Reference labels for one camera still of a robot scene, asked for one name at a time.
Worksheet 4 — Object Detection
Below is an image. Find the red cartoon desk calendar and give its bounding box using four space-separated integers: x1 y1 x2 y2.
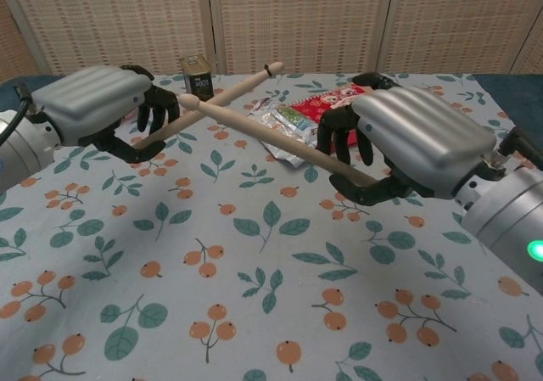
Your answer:
288 81 370 124

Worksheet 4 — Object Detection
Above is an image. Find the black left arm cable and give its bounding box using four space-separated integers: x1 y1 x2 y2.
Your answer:
0 82 36 144

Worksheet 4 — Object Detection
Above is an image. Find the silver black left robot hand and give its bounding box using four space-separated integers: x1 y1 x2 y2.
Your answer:
30 63 182 165

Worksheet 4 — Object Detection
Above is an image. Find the woven bamboo screen panel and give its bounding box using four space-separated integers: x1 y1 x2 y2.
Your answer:
207 0 391 76
515 11 543 76
0 0 43 81
381 0 543 76
0 0 213 76

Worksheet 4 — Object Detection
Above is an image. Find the gold and black tin can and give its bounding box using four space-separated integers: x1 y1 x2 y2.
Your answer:
181 56 212 102

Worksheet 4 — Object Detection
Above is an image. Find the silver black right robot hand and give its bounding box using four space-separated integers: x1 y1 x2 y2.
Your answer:
316 71 497 207

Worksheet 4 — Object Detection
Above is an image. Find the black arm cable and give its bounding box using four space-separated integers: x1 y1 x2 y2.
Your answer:
494 126 543 169
0 82 36 144

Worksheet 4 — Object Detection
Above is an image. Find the crumpled silver snack bag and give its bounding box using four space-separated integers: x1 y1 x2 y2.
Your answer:
244 96 323 168

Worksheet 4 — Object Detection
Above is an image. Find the floral print tablecloth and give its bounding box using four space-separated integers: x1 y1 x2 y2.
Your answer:
0 71 543 381

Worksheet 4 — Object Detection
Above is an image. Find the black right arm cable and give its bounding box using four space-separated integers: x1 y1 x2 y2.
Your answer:
494 126 543 169

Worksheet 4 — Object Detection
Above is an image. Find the wooden stick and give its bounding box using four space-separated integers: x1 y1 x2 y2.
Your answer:
177 93 383 186
134 61 284 149

